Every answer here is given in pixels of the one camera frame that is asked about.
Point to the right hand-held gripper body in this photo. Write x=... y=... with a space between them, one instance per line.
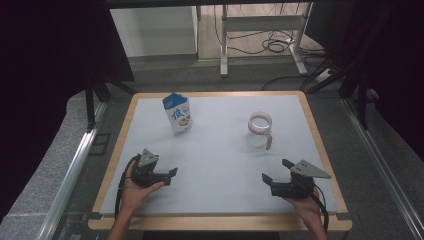
x=293 y=188

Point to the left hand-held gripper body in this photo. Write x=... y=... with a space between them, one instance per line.
x=146 y=175

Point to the clear glass jar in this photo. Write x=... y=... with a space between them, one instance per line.
x=260 y=125

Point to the white and blue pouch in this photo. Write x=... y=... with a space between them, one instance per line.
x=178 y=115

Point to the person's left hand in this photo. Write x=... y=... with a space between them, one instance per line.
x=131 y=196

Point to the person's right hand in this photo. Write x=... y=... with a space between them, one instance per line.
x=310 y=211

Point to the pale grey table mat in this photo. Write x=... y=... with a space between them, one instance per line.
x=216 y=166

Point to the wooden table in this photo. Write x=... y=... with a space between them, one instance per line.
x=216 y=222

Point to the black tripod stand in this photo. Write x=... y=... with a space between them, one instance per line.
x=90 y=103

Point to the white power strip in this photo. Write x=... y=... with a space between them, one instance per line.
x=323 y=76

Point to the black metal stand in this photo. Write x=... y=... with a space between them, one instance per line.
x=361 y=96

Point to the white cabinet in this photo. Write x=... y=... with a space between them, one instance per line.
x=153 y=31

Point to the black curtain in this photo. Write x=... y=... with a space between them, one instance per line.
x=43 y=66
x=393 y=50

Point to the black floor bracket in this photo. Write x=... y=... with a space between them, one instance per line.
x=99 y=144

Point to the aluminium floor rail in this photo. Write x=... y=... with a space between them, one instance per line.
x=383 y=166
x=70 y=180

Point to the white metal desk frame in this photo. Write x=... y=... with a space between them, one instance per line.
x=260 y=23

